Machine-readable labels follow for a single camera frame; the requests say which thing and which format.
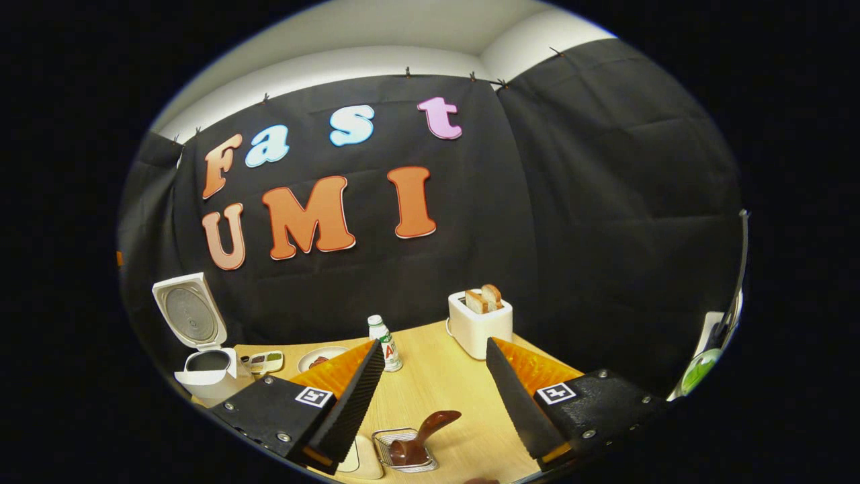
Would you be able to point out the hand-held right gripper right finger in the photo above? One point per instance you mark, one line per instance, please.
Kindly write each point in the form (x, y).
(521, 410)

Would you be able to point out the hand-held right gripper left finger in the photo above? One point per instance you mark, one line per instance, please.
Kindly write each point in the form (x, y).
(353, 407)

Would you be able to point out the brown wooden spoon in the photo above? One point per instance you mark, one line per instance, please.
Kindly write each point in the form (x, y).
(416, 440)

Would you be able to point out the white rice cooker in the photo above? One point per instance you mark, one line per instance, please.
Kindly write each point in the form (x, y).
(208, 383)

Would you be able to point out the clear rice container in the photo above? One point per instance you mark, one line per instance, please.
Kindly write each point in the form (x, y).
(366, 464)

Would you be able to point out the red meat piece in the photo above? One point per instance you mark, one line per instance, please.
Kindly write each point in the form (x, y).
(318, 362)

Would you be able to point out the white oval plate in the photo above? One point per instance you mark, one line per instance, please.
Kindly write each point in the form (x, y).
(329, 355)

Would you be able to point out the white milk bottle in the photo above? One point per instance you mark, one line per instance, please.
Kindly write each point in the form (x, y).
(386, 346)

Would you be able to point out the cream toaster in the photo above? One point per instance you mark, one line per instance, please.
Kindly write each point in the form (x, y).
(477, 333)

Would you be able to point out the small divided seasoning dish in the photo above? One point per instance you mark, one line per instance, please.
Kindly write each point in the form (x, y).
(263, 363)

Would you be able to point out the toast bread slice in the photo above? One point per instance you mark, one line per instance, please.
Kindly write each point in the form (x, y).
(493, 296)
(476, 302)

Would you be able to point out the green rounded object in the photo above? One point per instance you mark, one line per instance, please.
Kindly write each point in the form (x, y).
(699, 373)

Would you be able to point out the white object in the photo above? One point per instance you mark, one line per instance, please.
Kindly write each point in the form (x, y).
(709, 329)

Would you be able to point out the dark thin pole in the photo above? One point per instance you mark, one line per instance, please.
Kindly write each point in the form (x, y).
(737, 269)

